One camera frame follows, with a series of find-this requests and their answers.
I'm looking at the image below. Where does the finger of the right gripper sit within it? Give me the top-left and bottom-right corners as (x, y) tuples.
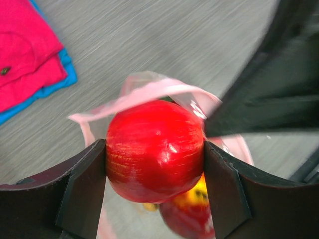
(204, 49), (319, 137)

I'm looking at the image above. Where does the red folded cloth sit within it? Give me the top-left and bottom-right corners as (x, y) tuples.
(0, 0), (68, 113)

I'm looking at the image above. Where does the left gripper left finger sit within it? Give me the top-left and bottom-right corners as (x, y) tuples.
(0, 139), (106, 239)

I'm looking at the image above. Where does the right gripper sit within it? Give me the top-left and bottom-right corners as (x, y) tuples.
(259, 0), (319, 60)

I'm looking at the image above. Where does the red apple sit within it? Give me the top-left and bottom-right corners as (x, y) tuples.
(106, 100), (204, 203)
(159, 175), (215, 239)

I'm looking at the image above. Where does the clear pink zip top bag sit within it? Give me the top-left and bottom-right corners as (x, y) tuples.
(69, 71), (253, 239)

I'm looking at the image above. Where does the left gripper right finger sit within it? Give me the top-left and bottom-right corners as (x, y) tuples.
(204, 142), (319, 239)

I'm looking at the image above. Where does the blue folded cloth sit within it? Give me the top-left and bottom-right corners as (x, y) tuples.
(0, 0), (78, 125)

